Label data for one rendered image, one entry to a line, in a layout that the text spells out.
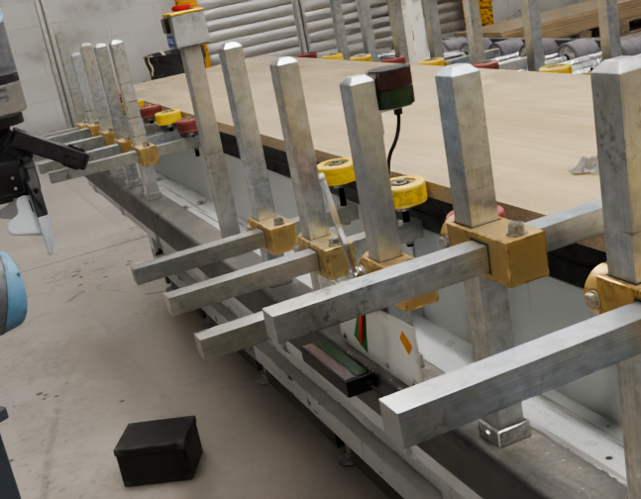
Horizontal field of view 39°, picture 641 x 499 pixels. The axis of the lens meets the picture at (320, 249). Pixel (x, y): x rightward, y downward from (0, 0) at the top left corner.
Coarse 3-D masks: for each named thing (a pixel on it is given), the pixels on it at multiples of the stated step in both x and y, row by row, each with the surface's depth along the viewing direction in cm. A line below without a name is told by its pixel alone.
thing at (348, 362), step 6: (318, 342) 145; (324, 342) 145; (324, 348) 142; (330, 348) 142; (336, 348) 142; (330, 354) 140; (336, 354) 139; (342, 354) 139; (342, 360) 137; (348, 360) 136; (348, 366) 134; (354, 366) 134; (360, 366) 134; (354, 372) 132; (360, 372) 132; (366, 372) 132
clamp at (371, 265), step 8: (368, 256) 127; (400, 256) 125; (408, 256) 124; (368, 264) 126; (376, 264) 124; (384, 264) 123; (392, 264) 122; (368, 272) 127; (424, 296) 120; (432, 296) 120; (400, 304) 120; (408, 304) 119; (416, 304) 119; (424, 304) 120
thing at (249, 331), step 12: (228, 324) 115; (240, 324) 115; (252, 324) 114; (264, 324) 115; (204, 336) 113; (216, 336) 113; (228, 336) 113; (240, 336) 114; (252, 336) 115; (264, 336) 115; (204, 348) 112; (216, 348) 113; (228, 348) 114; (240, 348) 114; (204, 360) 113
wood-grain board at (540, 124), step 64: (256, 64) 377; (320, 64) 335; (384, 64) 301; (320, 128) 212; (384, 128) 198; (512, 128) 175; (576, 128) 166; (448, 192) 144; (512, 192) 134; (576, 192) 128
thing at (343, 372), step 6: (306, 348) 144; (312, 348) 143; (318, 348) 143; (318, 354) 140; (324, 354) 140; (324, 360) 138; (330, 360) 138; (330, 366) 136; (336, 366) 135; (342, 366) 135; (336, 372) 133; (342, 372) 133; (348, 372) 133; (348, 378) 131
